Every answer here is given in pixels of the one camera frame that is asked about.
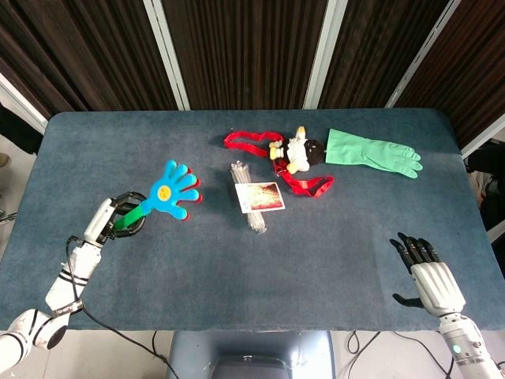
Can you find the clear plastic packet with card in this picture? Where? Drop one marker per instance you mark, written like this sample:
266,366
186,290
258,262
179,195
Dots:
260,195

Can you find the white partition frame post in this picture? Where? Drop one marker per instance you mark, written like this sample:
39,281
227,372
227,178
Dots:
167,55
424,51
325,51

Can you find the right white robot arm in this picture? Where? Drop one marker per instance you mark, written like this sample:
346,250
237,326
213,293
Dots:
461,343

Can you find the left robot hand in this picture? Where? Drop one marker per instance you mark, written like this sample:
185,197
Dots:
98,219

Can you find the green rubber glove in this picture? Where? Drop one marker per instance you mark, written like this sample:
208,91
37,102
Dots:
363,152

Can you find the dark slatted partition panel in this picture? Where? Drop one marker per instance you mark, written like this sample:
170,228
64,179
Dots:
375,47
244,47
473,59
79,47

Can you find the white side frame rail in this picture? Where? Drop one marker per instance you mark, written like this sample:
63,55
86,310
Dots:
483,137
23,103

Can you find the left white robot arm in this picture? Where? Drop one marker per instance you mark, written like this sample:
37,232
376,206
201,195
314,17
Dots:
83,264

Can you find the black-haired plush doll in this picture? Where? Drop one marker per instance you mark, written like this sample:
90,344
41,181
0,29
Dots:
311,152

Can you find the blue hand clapper toy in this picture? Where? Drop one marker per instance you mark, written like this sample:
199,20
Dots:
169,189

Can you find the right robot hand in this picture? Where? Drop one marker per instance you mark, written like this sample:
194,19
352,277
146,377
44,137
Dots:
438,284

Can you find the blue felt table cover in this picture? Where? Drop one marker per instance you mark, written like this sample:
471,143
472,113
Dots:
256,276

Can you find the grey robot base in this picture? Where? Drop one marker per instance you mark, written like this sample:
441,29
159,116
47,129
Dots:
197,351

